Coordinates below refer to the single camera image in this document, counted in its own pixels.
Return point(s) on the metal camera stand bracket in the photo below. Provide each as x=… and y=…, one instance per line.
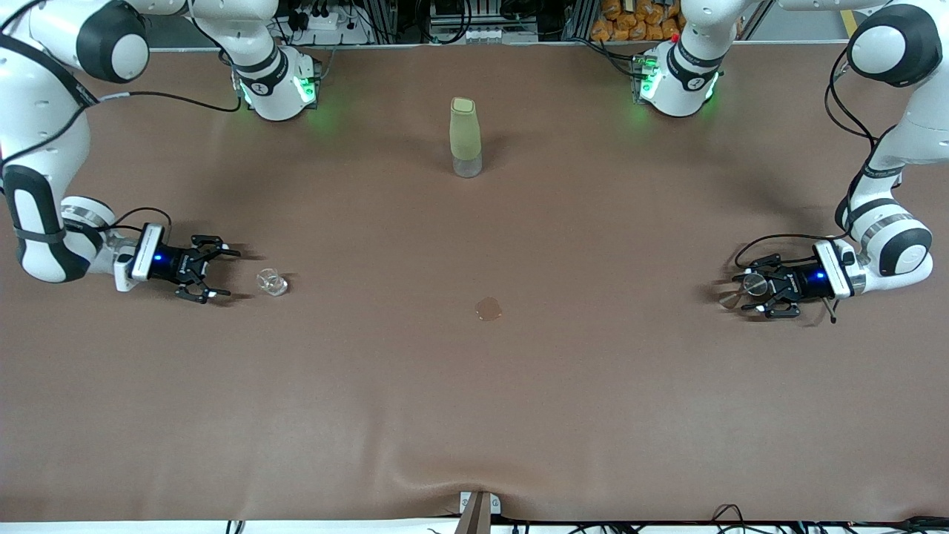
x=474, y=515

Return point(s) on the round brown coaster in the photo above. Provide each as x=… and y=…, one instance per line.
x=488, y=309

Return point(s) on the clear glass measuring cup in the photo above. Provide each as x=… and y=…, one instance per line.
x=271, y=282

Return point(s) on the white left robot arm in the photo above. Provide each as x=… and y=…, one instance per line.
x=919, y=111

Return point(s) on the brown table mat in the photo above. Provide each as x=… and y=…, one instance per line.
x=474, y=408

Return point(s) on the frosted green tall bottle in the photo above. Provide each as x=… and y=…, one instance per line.
x=465, y=133

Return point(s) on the orange snack bags pile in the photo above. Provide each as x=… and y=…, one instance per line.
x=630, y=26

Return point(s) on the steel double cone jigger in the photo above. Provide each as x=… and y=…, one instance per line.
x=755, y=285

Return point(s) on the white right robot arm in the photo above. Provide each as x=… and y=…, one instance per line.
x=44, y=111

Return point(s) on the white power strip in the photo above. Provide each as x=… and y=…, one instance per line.
x=326, y=22
x=478, y=34

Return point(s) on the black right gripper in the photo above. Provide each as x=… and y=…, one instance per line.
x=171, y=263

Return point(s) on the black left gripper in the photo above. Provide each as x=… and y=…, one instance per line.
x=802, y=282

